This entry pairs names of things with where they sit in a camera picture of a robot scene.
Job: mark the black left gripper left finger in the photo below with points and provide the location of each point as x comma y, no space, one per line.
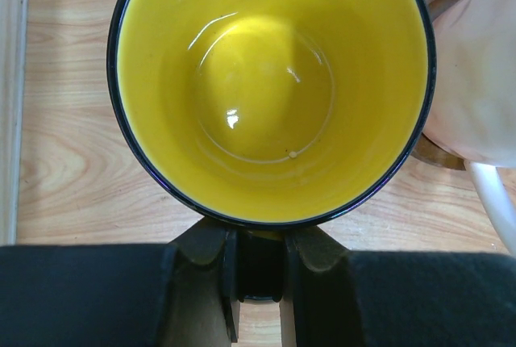
168,294

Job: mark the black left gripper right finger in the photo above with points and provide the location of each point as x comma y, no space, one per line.
337,297

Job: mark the yellow glass mug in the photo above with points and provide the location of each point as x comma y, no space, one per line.
270,115

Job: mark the pink ceramic mug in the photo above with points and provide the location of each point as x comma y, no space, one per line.
473,108

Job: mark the wooden clothes rack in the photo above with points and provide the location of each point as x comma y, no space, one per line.
13,56

